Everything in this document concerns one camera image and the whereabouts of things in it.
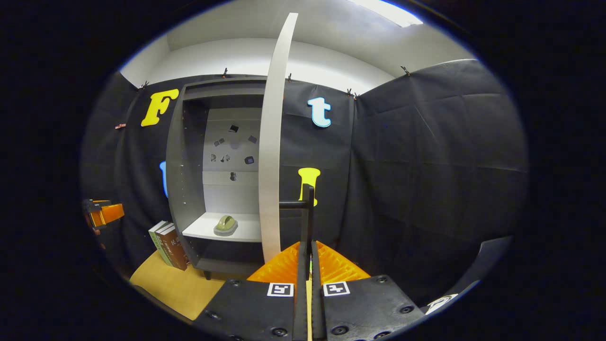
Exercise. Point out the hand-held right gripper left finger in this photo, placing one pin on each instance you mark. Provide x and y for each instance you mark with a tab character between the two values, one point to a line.
300	303

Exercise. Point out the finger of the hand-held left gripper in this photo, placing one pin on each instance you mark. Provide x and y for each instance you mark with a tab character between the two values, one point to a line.
97	204
111	213

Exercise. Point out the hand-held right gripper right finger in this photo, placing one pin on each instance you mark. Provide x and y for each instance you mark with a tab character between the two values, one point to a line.
316	308

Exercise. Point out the grey cabinet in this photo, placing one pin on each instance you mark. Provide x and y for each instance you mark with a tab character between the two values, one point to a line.
182	189

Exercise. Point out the white cabinet shelf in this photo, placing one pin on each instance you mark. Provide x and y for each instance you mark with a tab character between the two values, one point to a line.
203	227

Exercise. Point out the light green book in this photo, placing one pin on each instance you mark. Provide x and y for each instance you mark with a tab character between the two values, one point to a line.
156	241

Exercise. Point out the brown book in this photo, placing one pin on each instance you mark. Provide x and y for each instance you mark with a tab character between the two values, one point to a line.
176	251

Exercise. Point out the black backdrop cloth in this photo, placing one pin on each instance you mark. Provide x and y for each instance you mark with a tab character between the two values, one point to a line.
426	166

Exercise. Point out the dark grey curved panel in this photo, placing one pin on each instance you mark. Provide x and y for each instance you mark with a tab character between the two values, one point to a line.
494	253

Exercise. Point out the long ceiling light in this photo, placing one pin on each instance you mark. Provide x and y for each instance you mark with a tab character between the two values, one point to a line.
388	12

